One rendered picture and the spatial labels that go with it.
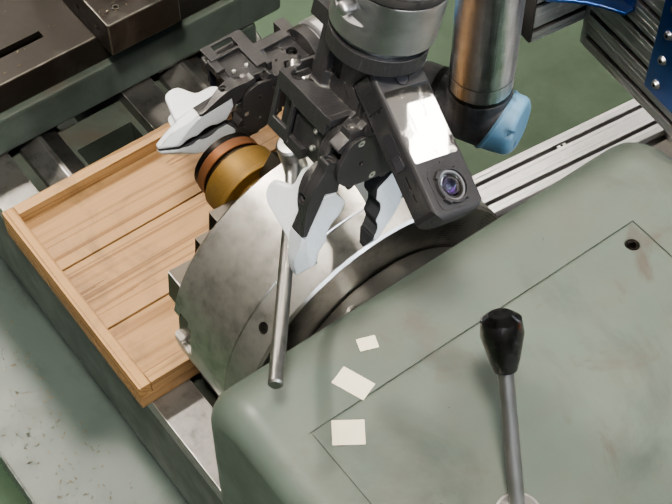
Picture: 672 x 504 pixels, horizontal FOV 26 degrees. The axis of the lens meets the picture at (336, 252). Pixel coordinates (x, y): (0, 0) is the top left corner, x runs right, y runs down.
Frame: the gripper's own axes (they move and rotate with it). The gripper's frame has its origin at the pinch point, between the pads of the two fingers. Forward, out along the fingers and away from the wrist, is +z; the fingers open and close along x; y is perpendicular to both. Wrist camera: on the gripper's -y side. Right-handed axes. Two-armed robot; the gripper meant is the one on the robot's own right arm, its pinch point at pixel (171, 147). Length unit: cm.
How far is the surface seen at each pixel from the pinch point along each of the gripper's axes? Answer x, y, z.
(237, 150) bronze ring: 4.6, -7.8, -3.3
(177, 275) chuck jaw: 3.4, -16.3, 9.6
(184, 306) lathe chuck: 5.5, -21.0, 11.7
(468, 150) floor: -108, 45, -89
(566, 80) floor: -108, 47, -118
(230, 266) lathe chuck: 11.6, -23.6, 7.9
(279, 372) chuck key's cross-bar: 25, -42, 15
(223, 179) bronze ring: 3.6, -9.4, -0.5
